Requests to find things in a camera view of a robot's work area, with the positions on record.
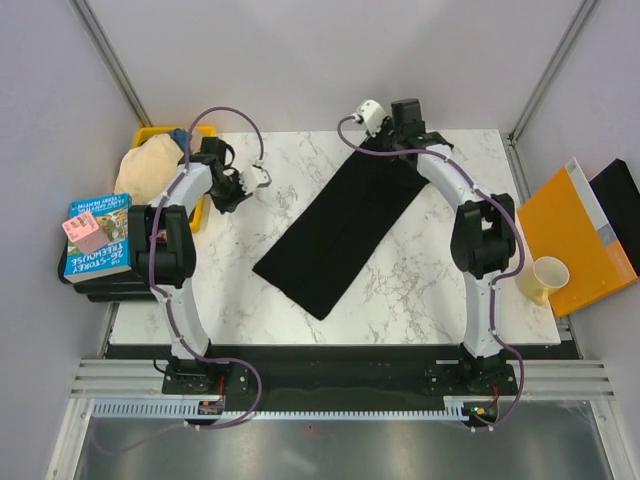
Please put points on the white slotted cable duct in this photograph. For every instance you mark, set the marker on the white slotted cable duct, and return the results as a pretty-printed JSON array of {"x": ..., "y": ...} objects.
[{"x": 192, "y": 409}]

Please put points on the yellow plastic bin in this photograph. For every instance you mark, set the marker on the yellow plastic bin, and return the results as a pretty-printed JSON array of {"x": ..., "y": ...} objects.
[{"x": 144, "y": 133}]

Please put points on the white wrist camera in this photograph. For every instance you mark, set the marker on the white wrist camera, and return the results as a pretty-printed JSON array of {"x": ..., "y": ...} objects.
[
  {"x": 371, "y": 115},
  {"x": 253, "y": 178}
]

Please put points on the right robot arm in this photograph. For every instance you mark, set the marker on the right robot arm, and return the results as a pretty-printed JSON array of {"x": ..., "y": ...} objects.
[{"x": 483, "y": 238}]

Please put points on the orange folder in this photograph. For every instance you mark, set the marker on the orange folder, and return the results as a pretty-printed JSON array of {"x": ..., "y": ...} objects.
[{"x": 565, "y": 220}]

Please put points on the yellow mug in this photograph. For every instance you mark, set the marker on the yellow mug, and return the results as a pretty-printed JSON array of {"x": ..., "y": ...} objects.
[{"x": 542, "y": 278}]

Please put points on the blue paperback book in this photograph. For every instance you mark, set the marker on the blue paperback book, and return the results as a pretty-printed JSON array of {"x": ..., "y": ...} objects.
[{"x": 111, "y": 212}]

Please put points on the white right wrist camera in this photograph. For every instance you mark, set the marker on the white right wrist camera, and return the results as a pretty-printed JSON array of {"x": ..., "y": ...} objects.
[{"x": 371, "y": 115}]

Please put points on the black t shirt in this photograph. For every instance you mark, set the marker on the black t shirt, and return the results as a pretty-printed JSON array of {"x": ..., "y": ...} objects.
[{"x": 322, "y": 252}]

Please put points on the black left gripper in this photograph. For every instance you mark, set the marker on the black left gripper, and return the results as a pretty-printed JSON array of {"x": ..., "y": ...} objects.
[{"x": 241, "y": 196}]

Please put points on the pink cube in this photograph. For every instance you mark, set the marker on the pink cube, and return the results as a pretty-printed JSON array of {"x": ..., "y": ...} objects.
[{"x": 84, "y": 234}]

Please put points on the black box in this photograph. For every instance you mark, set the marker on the black box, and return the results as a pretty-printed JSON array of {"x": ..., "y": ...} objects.
[{"x": 618, "y": 195}]

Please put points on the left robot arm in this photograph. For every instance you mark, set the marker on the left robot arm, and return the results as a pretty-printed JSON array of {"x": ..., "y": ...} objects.
[{"x": 162, "y": 249}]

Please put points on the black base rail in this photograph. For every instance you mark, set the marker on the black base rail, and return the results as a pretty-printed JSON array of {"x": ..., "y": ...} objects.
[{"x": 342, "y": 377}]

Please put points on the blue t shirt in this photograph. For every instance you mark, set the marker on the blue t shirt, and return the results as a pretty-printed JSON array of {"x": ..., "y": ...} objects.
[{"x": 180, "y": 137}]

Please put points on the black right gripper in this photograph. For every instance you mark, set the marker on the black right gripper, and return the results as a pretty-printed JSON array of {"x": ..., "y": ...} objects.
[{"x": 374, "y": 141}]

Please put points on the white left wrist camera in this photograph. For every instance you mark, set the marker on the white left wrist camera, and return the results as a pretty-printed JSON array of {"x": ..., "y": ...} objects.
[{"x": 253, "y": 178}]

